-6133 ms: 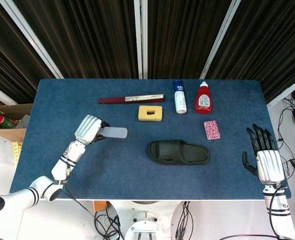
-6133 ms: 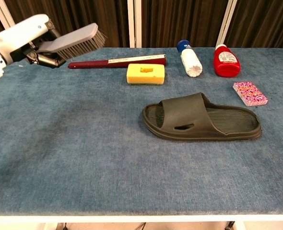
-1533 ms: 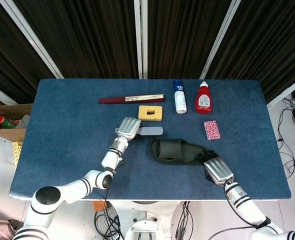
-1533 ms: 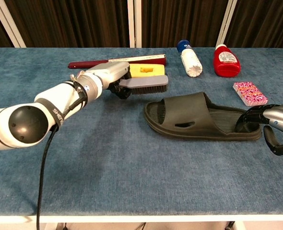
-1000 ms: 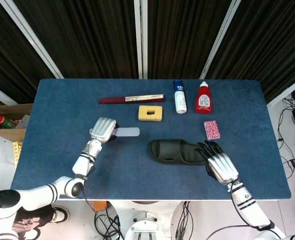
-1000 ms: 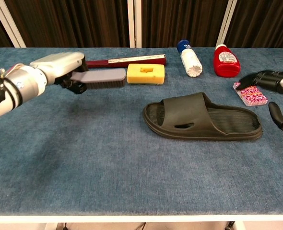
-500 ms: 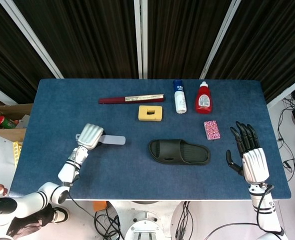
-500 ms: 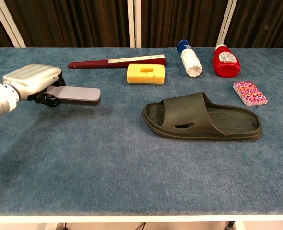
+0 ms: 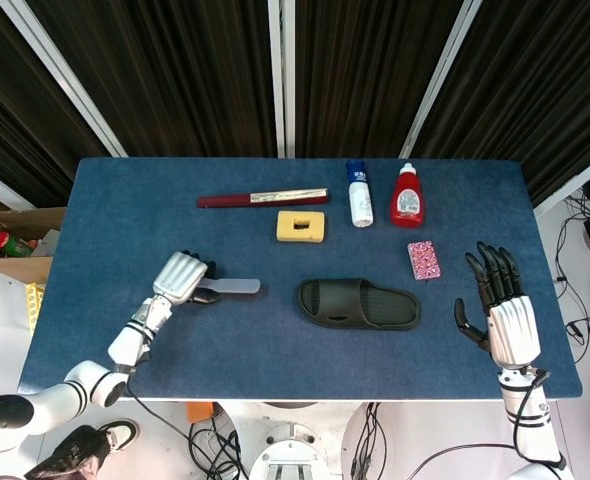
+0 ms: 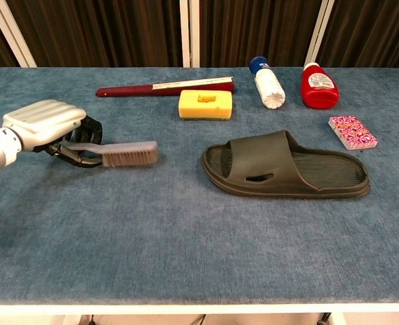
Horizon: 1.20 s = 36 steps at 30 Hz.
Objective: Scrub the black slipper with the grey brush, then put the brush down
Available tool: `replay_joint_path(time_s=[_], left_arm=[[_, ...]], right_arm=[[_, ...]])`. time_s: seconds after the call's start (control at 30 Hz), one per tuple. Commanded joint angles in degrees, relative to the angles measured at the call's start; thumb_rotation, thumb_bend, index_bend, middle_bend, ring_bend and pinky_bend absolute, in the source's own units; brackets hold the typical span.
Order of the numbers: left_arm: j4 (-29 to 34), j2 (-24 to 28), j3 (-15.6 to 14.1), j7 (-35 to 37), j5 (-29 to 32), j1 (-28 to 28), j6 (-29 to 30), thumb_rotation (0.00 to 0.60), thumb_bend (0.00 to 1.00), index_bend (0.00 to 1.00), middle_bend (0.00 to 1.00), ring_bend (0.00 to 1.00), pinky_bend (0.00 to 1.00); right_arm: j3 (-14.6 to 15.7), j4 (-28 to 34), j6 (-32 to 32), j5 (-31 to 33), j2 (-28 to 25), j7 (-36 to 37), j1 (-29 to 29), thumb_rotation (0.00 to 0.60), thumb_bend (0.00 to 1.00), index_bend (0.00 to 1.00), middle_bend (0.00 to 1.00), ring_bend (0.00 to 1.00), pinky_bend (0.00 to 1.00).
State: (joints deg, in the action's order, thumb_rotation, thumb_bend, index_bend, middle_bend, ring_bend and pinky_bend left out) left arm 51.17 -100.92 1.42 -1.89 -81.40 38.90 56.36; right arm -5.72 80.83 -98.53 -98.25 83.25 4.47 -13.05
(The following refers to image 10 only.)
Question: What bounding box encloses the blue velvet tablecloth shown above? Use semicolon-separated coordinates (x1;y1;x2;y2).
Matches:
0;66;399;307

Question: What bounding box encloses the dark green slide sandal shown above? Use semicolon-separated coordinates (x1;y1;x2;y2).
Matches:
201;130;371;200

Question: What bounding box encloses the red bottle with white cap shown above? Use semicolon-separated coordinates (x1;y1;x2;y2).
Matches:
300;62;341;110

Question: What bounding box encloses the white table frame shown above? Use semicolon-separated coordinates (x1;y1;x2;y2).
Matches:
0;303;399;325

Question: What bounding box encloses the dark red folded fan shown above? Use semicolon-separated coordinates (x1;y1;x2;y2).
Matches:
95;76;235;98

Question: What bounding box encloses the pink patterned tissue pack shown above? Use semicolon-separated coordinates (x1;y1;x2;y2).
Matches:
327;114;379;151

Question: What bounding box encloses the dark brown curtain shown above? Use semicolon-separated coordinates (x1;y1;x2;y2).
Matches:
0;0;399;74

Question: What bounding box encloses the upright white frame post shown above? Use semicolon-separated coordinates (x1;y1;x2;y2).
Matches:
189;0;201;68
179;0;191;68

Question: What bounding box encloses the slanted white frame post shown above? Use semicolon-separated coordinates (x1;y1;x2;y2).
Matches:
0;0;37;68
303;0;335;67

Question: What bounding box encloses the yellow cleaning sponge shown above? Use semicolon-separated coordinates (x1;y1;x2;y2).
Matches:
178;89;234;121

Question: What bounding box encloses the grey scrub brush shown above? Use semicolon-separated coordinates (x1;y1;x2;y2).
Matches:
59;141;158;169

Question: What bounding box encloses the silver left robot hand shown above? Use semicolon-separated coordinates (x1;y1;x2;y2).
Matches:
1;99;103;169

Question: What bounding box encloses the white bottle with blue cap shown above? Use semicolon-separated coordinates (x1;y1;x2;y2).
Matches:
248;56;286;110

